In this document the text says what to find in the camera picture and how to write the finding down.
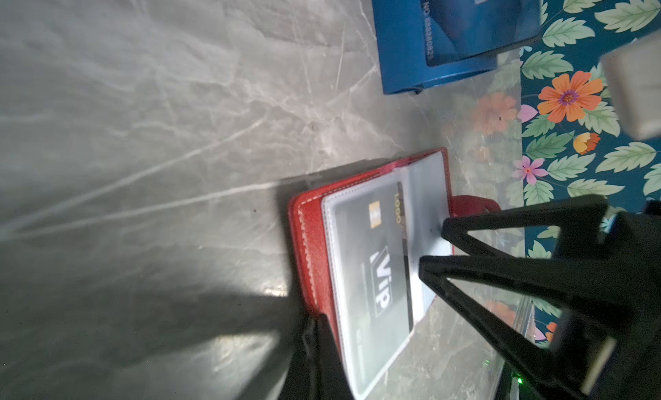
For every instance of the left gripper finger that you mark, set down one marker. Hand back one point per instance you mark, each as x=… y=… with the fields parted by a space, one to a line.
x=316 y=370

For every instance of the red card holder wallet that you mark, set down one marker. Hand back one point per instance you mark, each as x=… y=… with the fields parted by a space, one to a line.
x=426 y=202

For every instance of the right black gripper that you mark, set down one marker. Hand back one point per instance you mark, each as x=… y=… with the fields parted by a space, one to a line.
x=586 y=327

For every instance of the stack of cards in stand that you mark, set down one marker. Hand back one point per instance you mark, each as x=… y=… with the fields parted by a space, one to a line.
x=455 y=30

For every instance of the grey VIP card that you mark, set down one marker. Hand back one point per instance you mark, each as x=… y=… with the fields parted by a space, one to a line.
x=371 y=280

